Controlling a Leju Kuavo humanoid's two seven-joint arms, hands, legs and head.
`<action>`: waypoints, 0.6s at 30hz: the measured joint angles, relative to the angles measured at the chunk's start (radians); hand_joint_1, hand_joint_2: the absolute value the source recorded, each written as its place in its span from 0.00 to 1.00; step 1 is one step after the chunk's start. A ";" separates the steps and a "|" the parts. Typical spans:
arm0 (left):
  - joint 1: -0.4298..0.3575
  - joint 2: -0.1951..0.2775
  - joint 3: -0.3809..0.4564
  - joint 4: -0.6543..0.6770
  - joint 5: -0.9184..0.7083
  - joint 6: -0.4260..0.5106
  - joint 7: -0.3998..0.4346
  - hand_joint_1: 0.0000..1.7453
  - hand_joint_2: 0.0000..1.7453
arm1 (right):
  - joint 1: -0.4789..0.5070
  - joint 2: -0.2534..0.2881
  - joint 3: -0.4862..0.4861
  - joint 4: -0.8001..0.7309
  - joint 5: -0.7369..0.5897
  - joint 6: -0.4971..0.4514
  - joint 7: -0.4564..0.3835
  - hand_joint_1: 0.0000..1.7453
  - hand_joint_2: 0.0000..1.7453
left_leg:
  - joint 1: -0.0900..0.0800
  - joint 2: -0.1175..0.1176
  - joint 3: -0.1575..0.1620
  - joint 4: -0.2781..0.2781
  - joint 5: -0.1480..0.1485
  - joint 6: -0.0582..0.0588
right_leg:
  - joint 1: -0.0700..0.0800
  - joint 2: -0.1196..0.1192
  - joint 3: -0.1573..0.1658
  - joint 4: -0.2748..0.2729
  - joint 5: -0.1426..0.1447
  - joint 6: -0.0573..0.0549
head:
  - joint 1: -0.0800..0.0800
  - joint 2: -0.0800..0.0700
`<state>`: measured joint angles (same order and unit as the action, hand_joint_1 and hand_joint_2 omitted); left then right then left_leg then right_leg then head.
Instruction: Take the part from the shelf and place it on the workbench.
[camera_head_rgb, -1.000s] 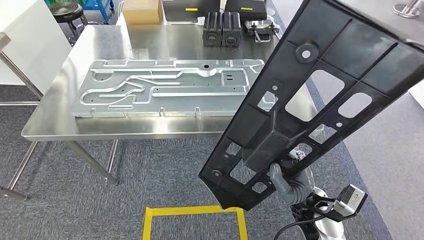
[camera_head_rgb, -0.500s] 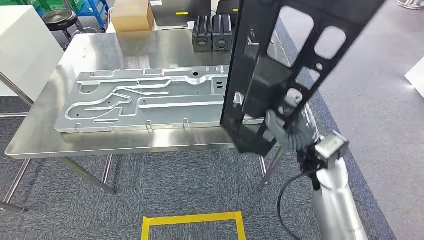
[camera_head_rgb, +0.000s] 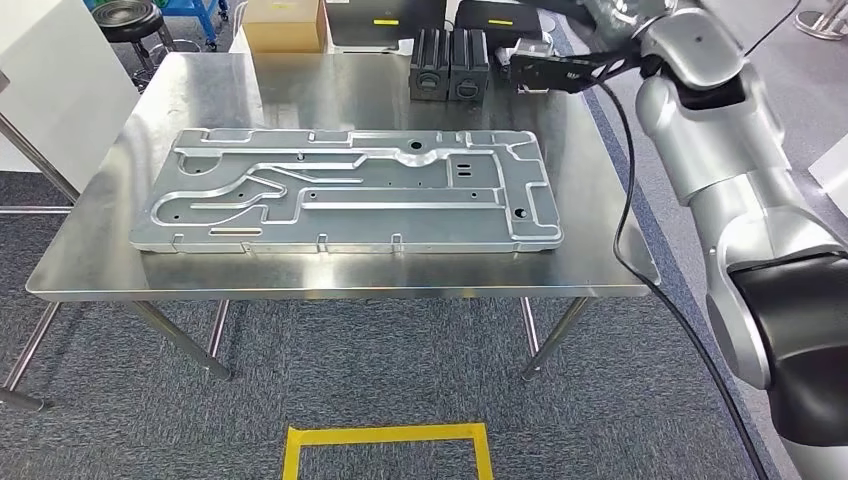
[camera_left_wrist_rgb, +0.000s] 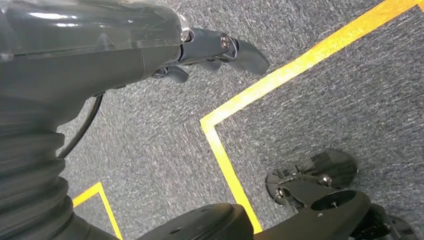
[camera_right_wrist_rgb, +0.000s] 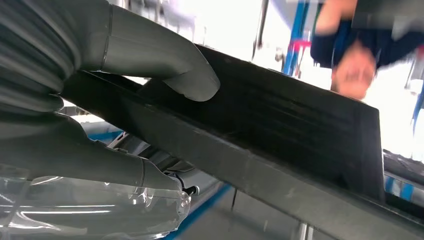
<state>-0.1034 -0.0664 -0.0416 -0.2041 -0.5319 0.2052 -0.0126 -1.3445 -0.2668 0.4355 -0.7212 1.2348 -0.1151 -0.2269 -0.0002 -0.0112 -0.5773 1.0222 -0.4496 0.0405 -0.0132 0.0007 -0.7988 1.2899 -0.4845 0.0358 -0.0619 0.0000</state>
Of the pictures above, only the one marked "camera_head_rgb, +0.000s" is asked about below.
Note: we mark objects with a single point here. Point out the white cabinet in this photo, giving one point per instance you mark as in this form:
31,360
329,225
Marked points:
60,79

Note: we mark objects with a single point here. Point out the white panel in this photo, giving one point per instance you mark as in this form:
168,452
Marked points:
835,175

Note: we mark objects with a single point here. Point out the yellow floor tape square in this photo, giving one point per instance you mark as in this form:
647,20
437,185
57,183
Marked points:
391,434

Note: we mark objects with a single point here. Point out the blue metal cart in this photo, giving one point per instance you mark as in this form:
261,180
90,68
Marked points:
192,10

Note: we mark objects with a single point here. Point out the stainless steel workbench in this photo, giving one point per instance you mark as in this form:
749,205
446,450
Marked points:
99,252

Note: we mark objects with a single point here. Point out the black round stool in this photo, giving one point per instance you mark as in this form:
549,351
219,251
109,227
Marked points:
126,16

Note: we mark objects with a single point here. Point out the metal stanchion base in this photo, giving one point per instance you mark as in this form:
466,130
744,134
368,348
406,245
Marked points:
825,23

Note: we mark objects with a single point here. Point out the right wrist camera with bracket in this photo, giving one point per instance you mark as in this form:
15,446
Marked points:
563,71

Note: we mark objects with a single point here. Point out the stamped grey metal plate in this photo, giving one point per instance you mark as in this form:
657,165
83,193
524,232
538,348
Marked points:
344,218

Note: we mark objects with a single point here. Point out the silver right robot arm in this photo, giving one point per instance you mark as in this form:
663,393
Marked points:
715,152

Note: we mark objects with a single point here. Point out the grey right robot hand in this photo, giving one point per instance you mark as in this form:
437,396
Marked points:
616,20

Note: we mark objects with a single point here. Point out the brown cardboard box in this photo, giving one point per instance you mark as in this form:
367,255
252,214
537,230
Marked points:
285,30

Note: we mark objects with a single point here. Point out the black case yellow label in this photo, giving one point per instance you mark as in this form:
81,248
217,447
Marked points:
411,16
477,13

